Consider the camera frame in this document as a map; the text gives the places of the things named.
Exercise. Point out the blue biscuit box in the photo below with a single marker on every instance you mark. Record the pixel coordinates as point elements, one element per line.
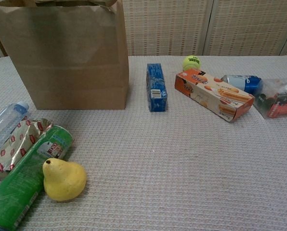
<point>157,86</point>

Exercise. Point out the woven bamboo folding screen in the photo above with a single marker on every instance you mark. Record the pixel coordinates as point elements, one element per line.
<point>206,26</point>

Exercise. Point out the clear plastic water bottle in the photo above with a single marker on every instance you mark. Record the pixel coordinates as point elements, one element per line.
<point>3,126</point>

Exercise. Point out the orange cream snack box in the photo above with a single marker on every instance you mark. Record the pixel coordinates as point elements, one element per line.
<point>211,96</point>

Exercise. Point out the blue white drink can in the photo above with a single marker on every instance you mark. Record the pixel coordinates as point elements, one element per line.
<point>244,83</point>

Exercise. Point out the yellow pear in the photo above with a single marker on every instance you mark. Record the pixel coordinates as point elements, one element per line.
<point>65,181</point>

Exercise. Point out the green chips can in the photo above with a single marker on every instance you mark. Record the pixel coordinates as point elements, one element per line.
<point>20,190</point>

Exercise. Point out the gold red snack packet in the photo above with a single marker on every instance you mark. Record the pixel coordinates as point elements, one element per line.
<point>20,142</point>

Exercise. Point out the yellow tennis ball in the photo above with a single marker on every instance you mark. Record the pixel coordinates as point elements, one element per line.
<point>191,62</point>

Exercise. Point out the white woven tablecloth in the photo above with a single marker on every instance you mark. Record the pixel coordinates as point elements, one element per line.
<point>170,168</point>

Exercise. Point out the clear bag of red parts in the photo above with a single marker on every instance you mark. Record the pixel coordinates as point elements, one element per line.
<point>278,101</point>

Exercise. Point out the brown paper bag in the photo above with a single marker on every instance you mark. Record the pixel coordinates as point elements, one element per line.
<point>66,60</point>

